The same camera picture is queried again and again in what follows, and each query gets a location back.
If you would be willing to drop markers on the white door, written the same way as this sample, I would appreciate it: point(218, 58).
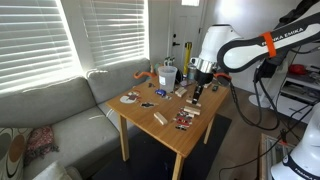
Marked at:
point(186, 26)

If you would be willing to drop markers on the gray fabric sofa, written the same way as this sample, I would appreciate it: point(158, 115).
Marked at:
point(66, 133)

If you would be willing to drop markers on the red paisley cloth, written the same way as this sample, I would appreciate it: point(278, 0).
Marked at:
point(40, 141)

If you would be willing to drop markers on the yellow black pole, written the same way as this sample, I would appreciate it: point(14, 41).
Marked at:
point(187, 53)

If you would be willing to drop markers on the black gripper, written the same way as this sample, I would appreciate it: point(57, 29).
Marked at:
point(204, 78)

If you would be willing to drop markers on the dark blue rug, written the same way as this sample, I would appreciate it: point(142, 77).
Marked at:
point(150, 166)

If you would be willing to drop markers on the wooden glass side table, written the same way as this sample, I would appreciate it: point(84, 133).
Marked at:
point(266, 156)

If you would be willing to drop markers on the tall clear plastic container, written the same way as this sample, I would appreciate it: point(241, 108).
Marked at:
point(166, 80)

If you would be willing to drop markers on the orange octopus plush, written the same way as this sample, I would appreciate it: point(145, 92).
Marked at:
point(141, 75)

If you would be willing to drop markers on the white window blind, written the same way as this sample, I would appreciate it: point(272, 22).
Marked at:
point(116, 30)
point(33, 40)

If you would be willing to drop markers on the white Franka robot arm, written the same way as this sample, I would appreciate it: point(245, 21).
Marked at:
point(246, 55)

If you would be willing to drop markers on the red round object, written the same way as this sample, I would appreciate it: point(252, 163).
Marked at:
point(296, 69)

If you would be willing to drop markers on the small dark sticker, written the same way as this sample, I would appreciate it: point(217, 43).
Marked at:
point(151, 85)

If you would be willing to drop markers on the light wooden table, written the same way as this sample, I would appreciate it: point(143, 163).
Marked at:
point(150, 128)

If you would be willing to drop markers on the circle patterned pillow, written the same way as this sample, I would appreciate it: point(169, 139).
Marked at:
point(13, 153)

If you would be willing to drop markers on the white shelf unit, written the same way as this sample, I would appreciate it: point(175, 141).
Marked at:
point(300, 96)

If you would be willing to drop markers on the small blue object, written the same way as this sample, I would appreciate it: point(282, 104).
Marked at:
point(160, 92)

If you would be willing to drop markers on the colourful snack packet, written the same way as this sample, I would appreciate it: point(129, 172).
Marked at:
point(183, 122)

